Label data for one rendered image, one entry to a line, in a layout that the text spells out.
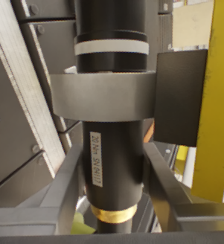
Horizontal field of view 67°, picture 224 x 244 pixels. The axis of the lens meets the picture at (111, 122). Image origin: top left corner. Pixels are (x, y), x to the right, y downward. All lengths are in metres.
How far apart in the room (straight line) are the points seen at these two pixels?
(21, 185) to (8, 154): 0.04
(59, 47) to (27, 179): 0.17
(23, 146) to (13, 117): 0.04
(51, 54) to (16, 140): 0.11
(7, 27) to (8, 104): 0.08
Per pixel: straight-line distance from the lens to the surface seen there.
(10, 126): 0.21
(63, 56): 0.25
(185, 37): 4.52
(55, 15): 0.26
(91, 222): 0.41
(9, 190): 0.23
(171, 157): 0.54
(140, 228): 0.40
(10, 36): 0.22
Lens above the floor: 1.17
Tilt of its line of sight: 28 degrees down
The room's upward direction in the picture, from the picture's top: 97 degrees clockwise
